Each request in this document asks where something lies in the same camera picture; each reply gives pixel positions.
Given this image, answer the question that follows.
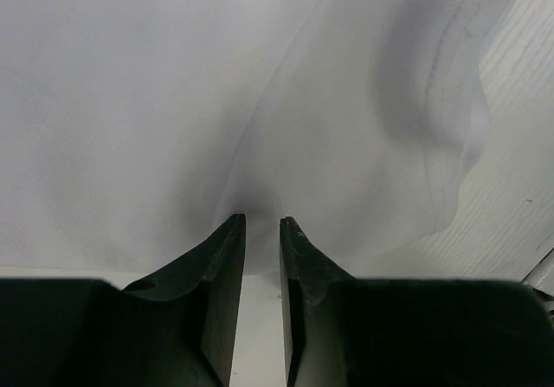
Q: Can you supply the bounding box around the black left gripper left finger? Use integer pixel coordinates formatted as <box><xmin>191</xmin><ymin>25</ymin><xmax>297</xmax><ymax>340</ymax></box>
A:
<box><xmin>1</xmin><ymin>214</ymin><xmax>246</xmax><ymax>386</ymax></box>

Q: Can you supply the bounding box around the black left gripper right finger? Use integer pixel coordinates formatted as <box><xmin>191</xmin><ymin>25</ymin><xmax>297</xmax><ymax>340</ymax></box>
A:
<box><xmin>280</xmin><ymin>217</ymin><xmax>553</xmax><ymax>386</ymax></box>

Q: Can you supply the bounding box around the white t shirt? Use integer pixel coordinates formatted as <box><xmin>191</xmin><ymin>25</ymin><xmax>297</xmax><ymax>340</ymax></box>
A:
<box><xmin>1</xmin><ymin>0</ymin><xmax>515</xmax><ymax>274</ymax></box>

